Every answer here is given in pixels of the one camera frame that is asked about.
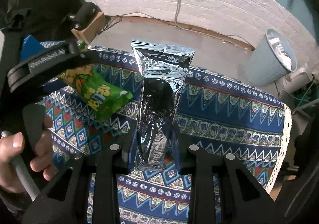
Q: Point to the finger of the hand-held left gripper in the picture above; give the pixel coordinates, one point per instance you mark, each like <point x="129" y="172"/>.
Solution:
<point x="84" y="58"/>

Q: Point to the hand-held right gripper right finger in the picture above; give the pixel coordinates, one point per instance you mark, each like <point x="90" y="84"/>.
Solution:
<point x="177" y="150"/>

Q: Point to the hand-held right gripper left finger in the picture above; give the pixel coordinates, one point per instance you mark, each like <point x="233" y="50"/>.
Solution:
<point x="130" y="150"/>

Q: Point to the blue cardboard box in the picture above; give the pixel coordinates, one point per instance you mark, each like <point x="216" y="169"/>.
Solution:
<point x="30" y="46"/>

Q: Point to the green snack packet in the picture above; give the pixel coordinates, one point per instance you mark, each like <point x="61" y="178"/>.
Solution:
<point x="99" y="94"/>

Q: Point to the silver foil snack packet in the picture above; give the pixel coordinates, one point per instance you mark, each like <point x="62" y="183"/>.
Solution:
<point x="154" y="89"/>

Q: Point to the person's left forearm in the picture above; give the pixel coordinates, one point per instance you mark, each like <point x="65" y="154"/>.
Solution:
<point x="10" y="205"/>

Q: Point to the person's left hand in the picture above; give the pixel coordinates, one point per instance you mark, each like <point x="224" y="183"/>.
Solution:
<point x="10" y="161"/>

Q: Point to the wooden block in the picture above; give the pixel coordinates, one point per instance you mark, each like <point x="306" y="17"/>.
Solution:
<point x="92" y="29"/>

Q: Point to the black clamp device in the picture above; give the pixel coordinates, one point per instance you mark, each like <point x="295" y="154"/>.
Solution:
<point x="86" y="13"/>

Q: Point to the blue patterned tablecloth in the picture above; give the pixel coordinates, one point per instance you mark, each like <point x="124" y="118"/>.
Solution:
<point x="224" y="114"/>

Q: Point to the pale blue trash bin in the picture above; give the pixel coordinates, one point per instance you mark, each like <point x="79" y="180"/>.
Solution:
<point x="266" y="62"/>

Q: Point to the white plastic appliance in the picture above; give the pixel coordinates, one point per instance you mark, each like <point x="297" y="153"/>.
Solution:
<point x="296" y="82"/>

